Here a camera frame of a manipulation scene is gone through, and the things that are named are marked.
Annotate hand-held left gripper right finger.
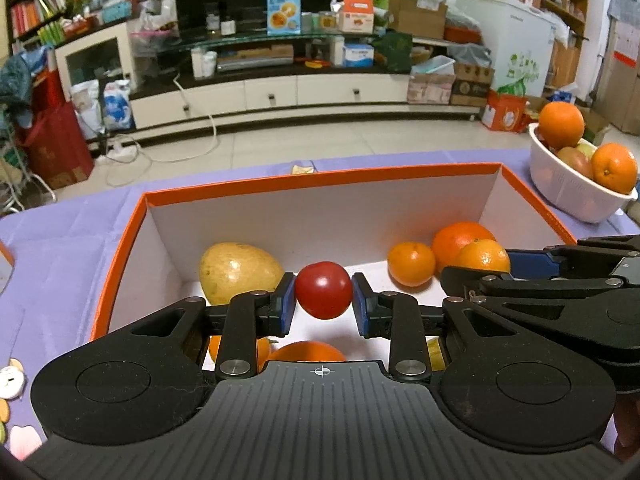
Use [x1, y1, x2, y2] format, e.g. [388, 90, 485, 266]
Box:
[351, 272, 521, 383]

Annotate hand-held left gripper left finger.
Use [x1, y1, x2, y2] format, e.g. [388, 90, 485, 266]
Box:
[127, 272, 297, 381]

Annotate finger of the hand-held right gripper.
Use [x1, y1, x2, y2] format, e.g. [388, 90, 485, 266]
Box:
[440, 265, 621, 356]
[505, 235, 640, 281]

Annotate red cherry tomato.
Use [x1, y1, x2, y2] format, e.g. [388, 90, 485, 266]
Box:
[294, 261, 353, 320]

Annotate yellow mango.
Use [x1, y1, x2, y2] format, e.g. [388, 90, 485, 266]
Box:
[199, 242, 286, 307]

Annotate pile of small tangerines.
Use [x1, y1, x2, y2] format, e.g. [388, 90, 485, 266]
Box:
[207, 239, 512, 372]

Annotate large orange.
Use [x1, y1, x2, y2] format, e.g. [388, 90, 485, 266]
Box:
[431, 221, 497, 273]

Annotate orange cardboard box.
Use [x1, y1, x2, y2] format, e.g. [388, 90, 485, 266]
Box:
[90, 161, 578, 376]

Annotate white plastic bowl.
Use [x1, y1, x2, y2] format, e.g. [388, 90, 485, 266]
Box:
[528, 122, 638, 224]

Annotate orange and white floor box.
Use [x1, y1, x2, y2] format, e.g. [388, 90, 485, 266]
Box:
[481, 89, 531, 133]

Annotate brown printed carton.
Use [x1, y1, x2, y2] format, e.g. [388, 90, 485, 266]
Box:
[450, 62, 495, 107]

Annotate tall cardboard box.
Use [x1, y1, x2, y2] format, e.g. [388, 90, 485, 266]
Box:
[597, 10, 640, 136]

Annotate pink printed carton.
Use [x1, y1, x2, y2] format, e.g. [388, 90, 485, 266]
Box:
[407, 62, 457, 106]

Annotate white television cabinet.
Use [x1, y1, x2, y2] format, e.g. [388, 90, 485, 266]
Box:
[127, 30, 483, 131]

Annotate white chest freezer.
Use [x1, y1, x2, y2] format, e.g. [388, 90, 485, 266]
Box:
[456, 0, 557, 98]

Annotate purple floral tablecloth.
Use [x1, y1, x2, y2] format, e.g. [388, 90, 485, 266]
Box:
[0, 149, 640, 466]

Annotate silver media player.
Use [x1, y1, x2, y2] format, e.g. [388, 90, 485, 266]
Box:
[216, 50, 295, 72]

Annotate white and blue tissue box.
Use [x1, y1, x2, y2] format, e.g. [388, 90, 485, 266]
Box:
[342, 43, 375, 68]

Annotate dark green bag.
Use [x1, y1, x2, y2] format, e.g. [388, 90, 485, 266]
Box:
[372, 31, 413, 73]

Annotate white plastic containers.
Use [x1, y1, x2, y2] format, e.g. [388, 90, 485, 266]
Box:
[191, 47, 218, 80]

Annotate white and blue bag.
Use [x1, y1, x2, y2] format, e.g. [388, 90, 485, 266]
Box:
[102, 80, 135, 131]

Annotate brown open cardboard box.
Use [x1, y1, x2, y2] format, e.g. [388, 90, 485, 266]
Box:
[387, 0, 448, 41]

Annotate red shopping bag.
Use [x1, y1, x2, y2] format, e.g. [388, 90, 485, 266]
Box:
[15, 102, 96, 191]

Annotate white plastic bag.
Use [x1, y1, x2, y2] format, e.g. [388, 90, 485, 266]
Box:
[70, 80, 103, 138]

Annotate orange and white carton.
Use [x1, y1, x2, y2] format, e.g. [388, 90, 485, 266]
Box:
[340, 0, 376, 35]

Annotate blue snack box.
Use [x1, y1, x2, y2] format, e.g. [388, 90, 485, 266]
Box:
[266, 0, 302, 37]

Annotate white glass-door cabinet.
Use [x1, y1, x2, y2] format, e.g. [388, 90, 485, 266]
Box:
[54, 21, 138, 111]

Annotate blue padded jacket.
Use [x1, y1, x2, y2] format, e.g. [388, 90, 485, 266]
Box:
[0, 50, 56, 128]

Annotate dark bookshelf with books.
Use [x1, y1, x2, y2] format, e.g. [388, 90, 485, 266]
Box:
[7, 0, 131, 53]

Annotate white power cable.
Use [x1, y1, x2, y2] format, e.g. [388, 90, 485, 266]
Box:
[100, 72, 221, 186]

